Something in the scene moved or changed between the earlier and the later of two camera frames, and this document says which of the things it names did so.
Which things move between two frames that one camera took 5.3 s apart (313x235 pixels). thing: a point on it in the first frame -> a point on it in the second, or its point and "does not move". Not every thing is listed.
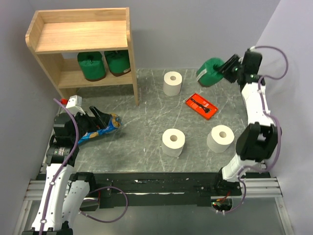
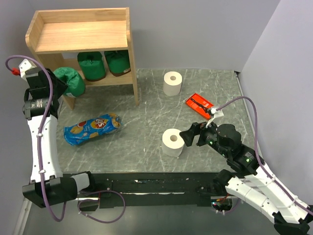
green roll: [118, 61] does not move
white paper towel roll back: [172, 83] does not move
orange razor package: [201, 106] does not move
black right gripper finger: [228, 64] -> [188, 136]
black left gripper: [101, 119] -> [61, 86]
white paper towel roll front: [173, 141] does not move
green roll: [207, 76] -> [71, 78]
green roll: [92, 65] does not move
